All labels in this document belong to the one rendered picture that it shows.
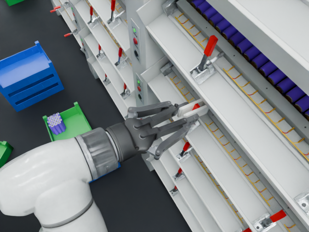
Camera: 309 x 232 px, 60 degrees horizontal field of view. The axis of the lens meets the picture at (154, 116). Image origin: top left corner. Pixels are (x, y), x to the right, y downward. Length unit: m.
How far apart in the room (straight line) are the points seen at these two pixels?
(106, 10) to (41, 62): 0.82
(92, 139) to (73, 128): 1.04
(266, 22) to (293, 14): 0.03
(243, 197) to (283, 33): 0.40
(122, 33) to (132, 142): 0.45
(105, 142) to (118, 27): 0.50
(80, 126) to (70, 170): 1.05
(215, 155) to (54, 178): 0.36
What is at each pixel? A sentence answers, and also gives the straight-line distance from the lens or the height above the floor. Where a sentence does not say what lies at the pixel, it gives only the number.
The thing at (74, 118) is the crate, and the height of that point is 0.02.
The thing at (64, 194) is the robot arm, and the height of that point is 0.87.
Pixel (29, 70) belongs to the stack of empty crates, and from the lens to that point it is 1.69.
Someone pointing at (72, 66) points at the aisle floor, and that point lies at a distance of 1.85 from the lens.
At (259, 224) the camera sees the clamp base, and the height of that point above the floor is 0.74.
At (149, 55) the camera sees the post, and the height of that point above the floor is 0.83.
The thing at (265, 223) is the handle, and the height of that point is 0.77.
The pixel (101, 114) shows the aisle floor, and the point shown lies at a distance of 1.59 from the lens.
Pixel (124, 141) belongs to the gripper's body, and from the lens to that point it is 0.51.
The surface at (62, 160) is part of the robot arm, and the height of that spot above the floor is 0.90.
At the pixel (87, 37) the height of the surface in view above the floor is 0.35.
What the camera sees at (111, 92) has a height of 0.15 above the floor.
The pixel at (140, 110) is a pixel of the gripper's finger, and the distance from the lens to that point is 0.58.
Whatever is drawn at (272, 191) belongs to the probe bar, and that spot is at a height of 0.78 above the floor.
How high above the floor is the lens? 1.33
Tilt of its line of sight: 59 degrees down
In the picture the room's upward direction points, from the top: straight up
